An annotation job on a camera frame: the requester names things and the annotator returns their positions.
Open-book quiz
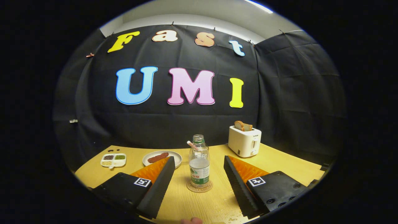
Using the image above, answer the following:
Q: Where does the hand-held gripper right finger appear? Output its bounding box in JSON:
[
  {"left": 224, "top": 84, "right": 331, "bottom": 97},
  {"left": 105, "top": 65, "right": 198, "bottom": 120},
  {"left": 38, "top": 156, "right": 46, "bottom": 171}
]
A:
[{"left": 223, "top": 155, "right": 312, "bottom": 218}]

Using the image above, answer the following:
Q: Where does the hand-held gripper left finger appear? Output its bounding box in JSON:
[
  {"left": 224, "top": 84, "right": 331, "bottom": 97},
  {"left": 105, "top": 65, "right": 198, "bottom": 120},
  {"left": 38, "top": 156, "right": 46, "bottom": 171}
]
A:
[{"left": 90, "top": 156, "right": 176, "bottom": 220}]

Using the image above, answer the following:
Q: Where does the round brown coaster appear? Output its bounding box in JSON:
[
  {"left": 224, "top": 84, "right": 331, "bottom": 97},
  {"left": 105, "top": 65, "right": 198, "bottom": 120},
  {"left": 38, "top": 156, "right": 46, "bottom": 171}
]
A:
[{"left": 187, "top": 180, "right": 213, "bottom": 193}]

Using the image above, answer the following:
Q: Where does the clear plastic bottle green label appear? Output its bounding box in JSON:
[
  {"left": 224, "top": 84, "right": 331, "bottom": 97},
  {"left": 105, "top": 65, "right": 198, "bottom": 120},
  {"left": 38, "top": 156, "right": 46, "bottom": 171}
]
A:
[{"left": 189, "top": 134, "right": 210, "bottom": 189}]

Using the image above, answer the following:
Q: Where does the wooden table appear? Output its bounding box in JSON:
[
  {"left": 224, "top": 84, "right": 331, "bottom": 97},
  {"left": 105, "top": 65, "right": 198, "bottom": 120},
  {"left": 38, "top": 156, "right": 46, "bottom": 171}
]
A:
[{"left": 75, "top": 143, "right": 325, "bottom": 224}]

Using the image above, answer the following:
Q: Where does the white round plate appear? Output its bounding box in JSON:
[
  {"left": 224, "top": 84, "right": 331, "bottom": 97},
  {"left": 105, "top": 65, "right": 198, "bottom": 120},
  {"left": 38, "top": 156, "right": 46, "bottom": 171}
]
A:
[{"left": 142, "top": 151, "right": 183, "bottom": 169}]

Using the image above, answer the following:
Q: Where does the white toaster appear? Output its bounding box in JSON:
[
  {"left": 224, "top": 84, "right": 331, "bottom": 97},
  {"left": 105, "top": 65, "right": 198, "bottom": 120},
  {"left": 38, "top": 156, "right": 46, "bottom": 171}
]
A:
[{"left": 228, "top": 125, "right": 262, "bottom": 158}]

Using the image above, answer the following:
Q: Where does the white divided seasoning dish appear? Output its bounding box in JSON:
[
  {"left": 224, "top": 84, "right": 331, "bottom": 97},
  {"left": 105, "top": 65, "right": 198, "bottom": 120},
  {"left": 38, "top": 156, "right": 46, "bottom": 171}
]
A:
[{"left": 100, "top": 153, "right": 127, "bottom": 169}]

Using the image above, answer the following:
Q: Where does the black backdrop cloth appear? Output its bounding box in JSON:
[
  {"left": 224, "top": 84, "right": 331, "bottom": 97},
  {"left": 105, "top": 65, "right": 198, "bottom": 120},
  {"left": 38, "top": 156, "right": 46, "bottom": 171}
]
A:
[{"left": 53, "top": 23, "right": 347, "bottom": 173}]

